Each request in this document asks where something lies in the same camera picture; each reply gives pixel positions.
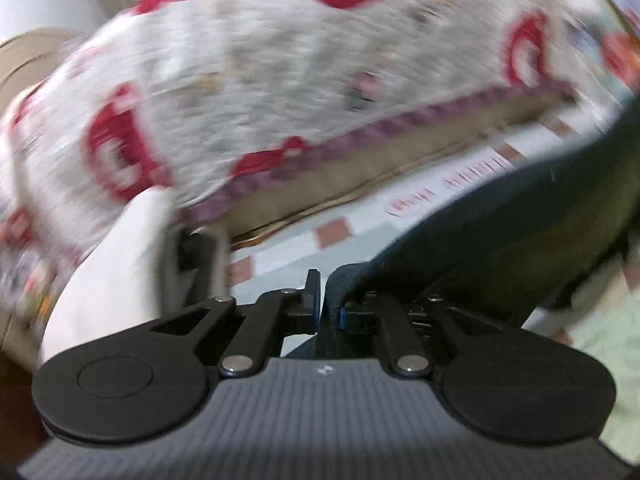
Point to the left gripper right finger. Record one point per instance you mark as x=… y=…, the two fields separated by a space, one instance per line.
x=418 y=340

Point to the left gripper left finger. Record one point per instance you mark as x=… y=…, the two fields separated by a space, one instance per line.
x=237 y=341

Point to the dark blue denim jeans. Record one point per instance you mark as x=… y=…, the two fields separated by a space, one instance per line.
x=514 y=243

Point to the white folded garment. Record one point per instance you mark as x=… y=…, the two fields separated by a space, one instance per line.
x=129 y=279

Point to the white quilted strawberry bedspread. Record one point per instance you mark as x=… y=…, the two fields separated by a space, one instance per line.
x=248 y=75

